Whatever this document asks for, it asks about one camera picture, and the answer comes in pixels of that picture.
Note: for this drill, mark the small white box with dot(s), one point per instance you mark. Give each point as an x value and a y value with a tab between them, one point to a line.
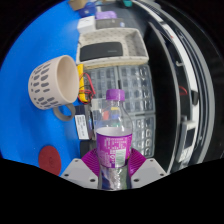
86	24

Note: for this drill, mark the beige patterned mug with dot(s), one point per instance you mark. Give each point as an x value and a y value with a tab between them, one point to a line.
45	85

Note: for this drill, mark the dark grey box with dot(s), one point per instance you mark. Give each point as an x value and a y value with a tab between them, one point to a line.
109	23

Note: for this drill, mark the flat round red coaster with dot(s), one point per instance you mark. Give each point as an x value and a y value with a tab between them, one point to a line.
49	160

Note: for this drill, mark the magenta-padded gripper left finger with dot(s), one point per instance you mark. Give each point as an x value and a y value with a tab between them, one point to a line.
78	174

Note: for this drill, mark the yellow multimeter with red leads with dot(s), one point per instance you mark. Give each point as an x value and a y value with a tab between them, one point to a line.
81	86

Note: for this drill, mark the white woven basket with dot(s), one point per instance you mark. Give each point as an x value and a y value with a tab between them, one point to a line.
133	43

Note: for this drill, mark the plain black box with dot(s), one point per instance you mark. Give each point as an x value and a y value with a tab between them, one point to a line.
87	148

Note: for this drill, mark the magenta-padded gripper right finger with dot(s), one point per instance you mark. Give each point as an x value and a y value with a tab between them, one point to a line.
149	171

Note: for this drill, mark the red and yellow test leads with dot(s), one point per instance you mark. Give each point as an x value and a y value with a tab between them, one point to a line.
182	91

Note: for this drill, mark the purple pouch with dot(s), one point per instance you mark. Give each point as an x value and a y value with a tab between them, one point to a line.
106	15

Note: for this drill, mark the clear bottle with purple label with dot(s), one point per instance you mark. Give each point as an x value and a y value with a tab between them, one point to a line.
113	146

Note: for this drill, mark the black box with white label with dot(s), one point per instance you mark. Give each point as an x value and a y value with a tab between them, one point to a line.
82	125

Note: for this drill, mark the brown cardboard box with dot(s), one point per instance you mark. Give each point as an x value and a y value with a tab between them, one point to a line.
77	4

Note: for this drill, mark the black rectangular speaker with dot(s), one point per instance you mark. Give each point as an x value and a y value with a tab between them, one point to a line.
101	51

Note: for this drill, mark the blue container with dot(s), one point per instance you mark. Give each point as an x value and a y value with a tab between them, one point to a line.
87	9

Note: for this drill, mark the white oscilloscope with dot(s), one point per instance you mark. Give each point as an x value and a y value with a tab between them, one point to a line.
187	140

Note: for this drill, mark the clear box of colourful parts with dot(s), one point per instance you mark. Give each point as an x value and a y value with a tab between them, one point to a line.
96	113

